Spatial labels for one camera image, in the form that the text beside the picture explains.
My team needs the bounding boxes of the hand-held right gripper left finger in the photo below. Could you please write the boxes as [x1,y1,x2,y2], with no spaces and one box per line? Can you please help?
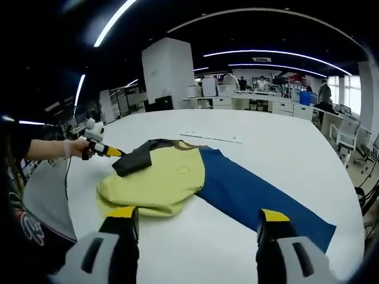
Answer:
[63,206,140,284]

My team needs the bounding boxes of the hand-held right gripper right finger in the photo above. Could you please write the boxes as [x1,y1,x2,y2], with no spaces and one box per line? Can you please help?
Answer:
[256,208,338,284]

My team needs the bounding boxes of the yellow garment blue grey sleeves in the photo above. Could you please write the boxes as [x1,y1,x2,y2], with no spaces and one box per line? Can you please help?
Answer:
[96,138,337,254]

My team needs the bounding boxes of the person's left hand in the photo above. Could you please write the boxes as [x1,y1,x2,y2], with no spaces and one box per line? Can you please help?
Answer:
[69,138,90,159]

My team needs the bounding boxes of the black square object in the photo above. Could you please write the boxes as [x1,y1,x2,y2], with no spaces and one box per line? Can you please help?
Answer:
[155,95,174,112]

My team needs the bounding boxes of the person's printed shirt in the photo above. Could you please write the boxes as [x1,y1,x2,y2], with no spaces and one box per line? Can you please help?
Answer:
[0,177,76,267]

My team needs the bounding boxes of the curved ceiling light strip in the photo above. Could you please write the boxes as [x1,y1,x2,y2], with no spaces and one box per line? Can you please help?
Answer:
[94,0,140,48]

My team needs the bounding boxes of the white office chair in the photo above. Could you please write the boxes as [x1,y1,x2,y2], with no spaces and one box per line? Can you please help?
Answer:
[329,113,362,163]

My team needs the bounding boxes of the white cabinet row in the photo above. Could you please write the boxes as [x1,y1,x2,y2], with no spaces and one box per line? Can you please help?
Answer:
[181,89,315,120]

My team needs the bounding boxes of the blue storage bin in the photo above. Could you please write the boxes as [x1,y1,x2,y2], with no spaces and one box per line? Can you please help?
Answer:
[298,89,316,105]

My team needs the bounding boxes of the long ceiling light strip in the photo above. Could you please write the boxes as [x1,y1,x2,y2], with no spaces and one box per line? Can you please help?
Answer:
[227,62,329,78]
[203,50,352,75]

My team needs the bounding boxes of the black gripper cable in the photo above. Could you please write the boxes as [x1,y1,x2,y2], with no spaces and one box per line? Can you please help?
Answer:
[64,156,72,202]

